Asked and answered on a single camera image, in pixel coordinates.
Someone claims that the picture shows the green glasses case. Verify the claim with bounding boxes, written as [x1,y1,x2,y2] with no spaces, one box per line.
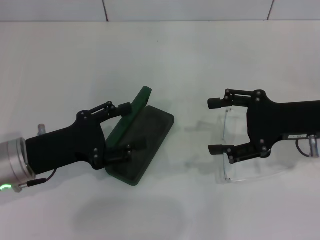
[104,85,175,187]

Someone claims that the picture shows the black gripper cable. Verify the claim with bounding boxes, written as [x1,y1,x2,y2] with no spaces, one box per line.
[14,169,58,194]
[296,139,311,157]

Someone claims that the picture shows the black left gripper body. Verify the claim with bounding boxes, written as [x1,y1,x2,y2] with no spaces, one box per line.
[25,110,108,176]

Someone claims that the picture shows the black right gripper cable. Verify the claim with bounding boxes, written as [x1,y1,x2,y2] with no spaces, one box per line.
[296,139,311,157]

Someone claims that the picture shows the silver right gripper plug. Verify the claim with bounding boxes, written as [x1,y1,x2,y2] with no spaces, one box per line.
[308,134,320,159]

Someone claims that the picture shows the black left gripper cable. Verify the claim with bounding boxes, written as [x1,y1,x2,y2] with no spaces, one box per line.
[14,169,58,194]

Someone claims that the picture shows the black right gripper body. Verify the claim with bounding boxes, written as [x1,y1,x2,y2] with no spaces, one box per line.
[246,89,320,160]

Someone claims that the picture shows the clear white glasses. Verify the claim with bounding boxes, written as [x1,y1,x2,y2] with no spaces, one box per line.
[215,107,276,186]

